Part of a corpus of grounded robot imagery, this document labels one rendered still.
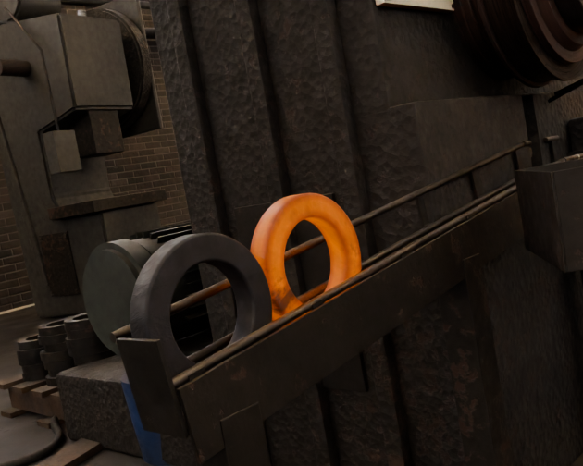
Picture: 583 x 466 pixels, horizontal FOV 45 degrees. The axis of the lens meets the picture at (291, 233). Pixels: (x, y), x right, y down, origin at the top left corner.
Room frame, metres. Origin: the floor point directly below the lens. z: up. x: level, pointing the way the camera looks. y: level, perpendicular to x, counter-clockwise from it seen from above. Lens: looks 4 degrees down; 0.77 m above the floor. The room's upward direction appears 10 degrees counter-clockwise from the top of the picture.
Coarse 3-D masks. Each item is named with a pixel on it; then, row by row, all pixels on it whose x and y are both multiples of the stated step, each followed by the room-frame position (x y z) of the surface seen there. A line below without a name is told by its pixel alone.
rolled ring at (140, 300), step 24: (192, 240) 0.77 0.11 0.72; (216, 240) 0.80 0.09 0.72; (144, 264) 0.76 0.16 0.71; (168, 264) 0.75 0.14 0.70; (192, 264) 0.77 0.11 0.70; (216, 264) 0.82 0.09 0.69; (240, 264) 0.82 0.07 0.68; (144, 288) 0.73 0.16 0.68; (168, 288) 0.74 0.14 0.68; (240, 288) 0.83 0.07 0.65; (264, 288) 0.84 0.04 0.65; (144, 312) 0.72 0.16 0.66; (168, 312) 0.74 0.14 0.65; (240, 312) 0.84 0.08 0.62; (264, 312) 0.83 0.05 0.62; (144, 336) 0.72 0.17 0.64; (168, 336) 0.73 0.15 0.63; (240, 336) 0.82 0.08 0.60; (168, 360) 0.73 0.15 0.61
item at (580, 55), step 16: (528, 0) 1.41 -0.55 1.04; (544, 0) 1.43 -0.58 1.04; (528, 16) 1.43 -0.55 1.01; (544, 16) 1.44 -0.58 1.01; (560, 16) 1.46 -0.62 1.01; (544, 32) 1.44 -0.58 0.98; (560, 32) 1.47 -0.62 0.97; (576, 32) 1.52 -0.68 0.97; (544, 48) 1.47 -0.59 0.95; (560, 48) 1.50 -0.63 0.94; (576, 48) 1.54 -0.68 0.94
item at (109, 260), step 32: (96, 256) 2.21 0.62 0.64; (128, 256) 2.13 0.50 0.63; (96, 288) 2.24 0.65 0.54; (128, 288) 2.12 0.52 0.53; (192, 288) 2.20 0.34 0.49; (96, 320) 2.27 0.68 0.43; (128, 320) 2.14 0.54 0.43; (192, 320) 2.22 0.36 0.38; (192, 352) 2.19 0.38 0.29; (64, 384) 2.38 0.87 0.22; (96, 384) 2.23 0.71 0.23; (64, 416) 2.42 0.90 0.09; (96, 416) 2.26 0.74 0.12; (128, 416) 2.13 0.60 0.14; (128, 448) 2.16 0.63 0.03; (192, 448) 1.92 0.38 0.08
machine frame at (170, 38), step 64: (192, 0) 1.64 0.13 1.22; (256, 0) 1.50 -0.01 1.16; (320, 0) 1.35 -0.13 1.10; (192, 64) 1.64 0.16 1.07; (256, 64) 1.49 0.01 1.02; (320, 64) 1.37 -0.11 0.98; (384, 64) 1.32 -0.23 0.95; (448, 64) 1.49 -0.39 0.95; (192, 128) 1.65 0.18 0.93; (256, 128) 1.51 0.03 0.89; (320, 128) 1.43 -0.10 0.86; (384, 128) 1.32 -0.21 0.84; (448, 128) 1.35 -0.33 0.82; (512, 128) 1.55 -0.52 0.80; (192, 192) 1.73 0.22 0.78; (256, 192) 1.58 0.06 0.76; (320, 192) 1.45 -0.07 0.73; (384, 192) 1.34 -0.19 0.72; (448, 192) 1.32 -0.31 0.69; (320, 256) 1.46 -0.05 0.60; (512, 256) 1.48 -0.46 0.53; (512, 320) 1.45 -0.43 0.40; (576, 320) 1.68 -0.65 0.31; (320, 384) 1.49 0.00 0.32; (384, 384) 1.36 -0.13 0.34; (448, 384) 1.29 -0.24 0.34; (512, 384) 1.42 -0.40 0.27; (576, 384) 1.64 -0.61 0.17; (320, 448) 1.50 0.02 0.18; (384, 448) 1.42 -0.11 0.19; (448, 448) 1.31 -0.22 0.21; (512, 448) 1.39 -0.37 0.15; (576, 448) 1.60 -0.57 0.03
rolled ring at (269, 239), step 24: (264, 216) 0.89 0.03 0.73; (288, 216) 0.88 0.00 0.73; (312, 216) 0.92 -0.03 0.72; (336, 216) 0.95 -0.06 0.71; (264, 240) 0.86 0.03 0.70; (336, 240) 0.96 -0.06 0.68; (264, 264) 0.85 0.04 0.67; (336, 264) 0.97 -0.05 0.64; (360, 264) 0.97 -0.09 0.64; (288, 288) 0.87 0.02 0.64; (288, 312) 0.86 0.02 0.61
